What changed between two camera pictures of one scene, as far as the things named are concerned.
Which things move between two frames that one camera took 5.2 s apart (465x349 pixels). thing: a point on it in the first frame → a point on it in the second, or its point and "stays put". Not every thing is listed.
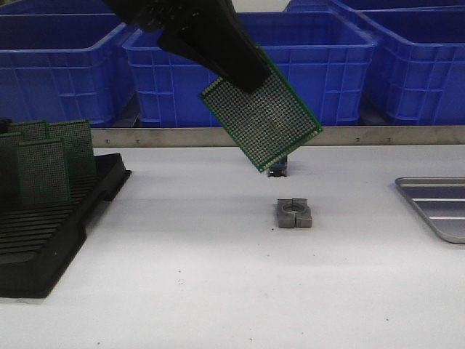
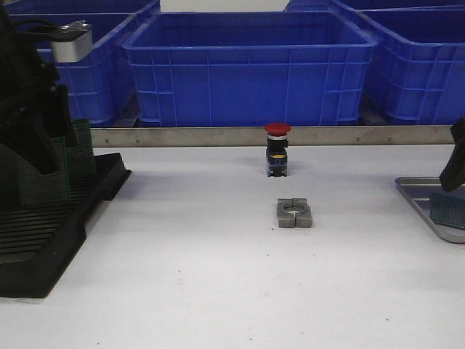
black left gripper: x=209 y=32 → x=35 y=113
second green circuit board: x=44 y=171 stays put
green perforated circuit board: x=269 y=123 → x=447 y=209
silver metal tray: x=442 y=201 stays put
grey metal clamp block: x=293 y=213 stays put
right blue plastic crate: x=416 y=72 stays put
